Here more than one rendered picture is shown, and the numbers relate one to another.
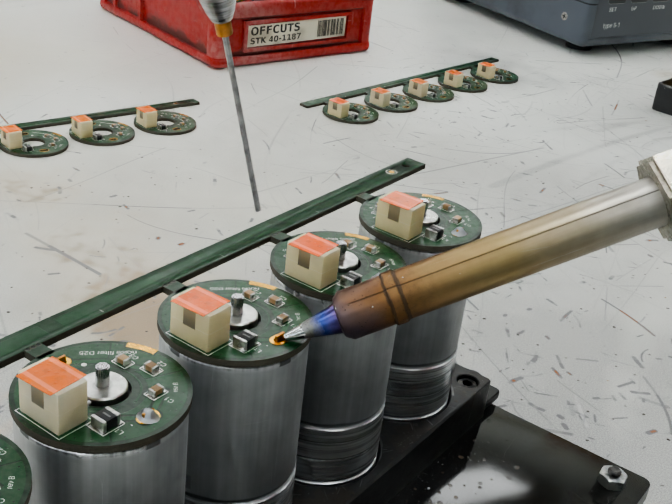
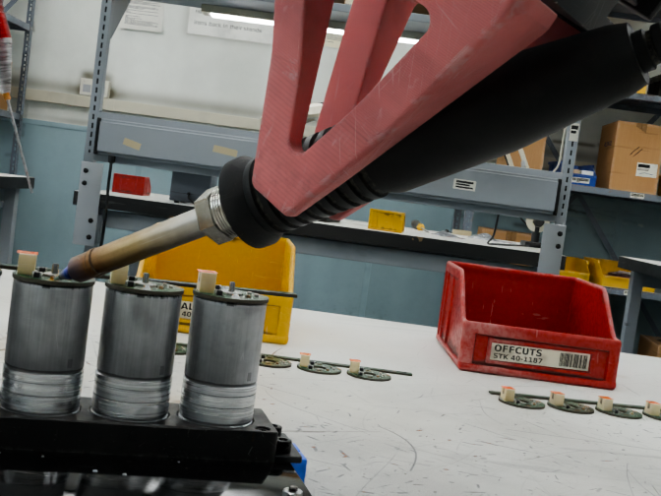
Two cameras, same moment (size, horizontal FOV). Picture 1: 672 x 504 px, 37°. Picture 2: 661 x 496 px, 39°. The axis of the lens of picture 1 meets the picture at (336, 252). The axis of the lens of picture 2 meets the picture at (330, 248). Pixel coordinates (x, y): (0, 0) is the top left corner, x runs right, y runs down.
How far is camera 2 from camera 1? 0.24 m
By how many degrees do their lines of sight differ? 46
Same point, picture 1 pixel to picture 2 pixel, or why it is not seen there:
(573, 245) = (159, 233)
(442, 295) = (104, 255)
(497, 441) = (258, 468)
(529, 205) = (574, 461)
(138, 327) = not seen: hidden behind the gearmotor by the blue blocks
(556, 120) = not seen: outside the picture
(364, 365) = (126, 336)
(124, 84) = (379, 361)
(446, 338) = (219, 367)
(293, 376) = (52, 300)
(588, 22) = not seen: outside the picture
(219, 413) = (15, 308)
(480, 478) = (215, 470)
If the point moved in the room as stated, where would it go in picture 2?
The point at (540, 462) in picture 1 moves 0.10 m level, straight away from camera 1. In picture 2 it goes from (266, 480) to (508, 464)
